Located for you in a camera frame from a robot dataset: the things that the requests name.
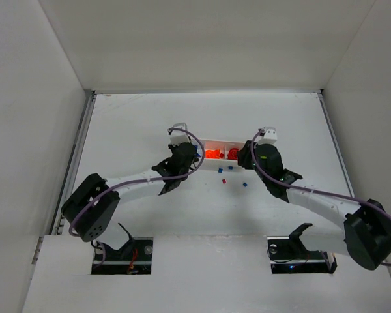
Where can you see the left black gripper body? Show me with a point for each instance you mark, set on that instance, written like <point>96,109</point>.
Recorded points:
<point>189,152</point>

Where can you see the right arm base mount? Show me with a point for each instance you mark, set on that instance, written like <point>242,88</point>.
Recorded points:
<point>288,255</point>

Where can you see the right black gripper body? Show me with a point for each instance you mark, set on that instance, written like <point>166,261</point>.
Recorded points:
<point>245,156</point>

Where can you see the white three-compartment tray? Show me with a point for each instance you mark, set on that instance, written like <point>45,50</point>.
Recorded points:
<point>224,146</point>

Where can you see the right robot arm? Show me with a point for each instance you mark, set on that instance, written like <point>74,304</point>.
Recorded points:
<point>364,228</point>

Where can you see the orange spiral lego piece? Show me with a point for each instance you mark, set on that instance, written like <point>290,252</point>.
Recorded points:
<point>210,154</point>

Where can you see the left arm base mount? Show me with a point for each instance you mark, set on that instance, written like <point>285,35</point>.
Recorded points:
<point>133,258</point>

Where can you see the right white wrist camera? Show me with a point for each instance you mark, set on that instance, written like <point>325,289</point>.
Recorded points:
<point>268,136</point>

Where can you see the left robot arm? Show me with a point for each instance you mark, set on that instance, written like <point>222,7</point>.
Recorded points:
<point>92,205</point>

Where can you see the orange spiral piece in tray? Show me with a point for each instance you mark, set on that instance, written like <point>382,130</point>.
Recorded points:
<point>218,154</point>

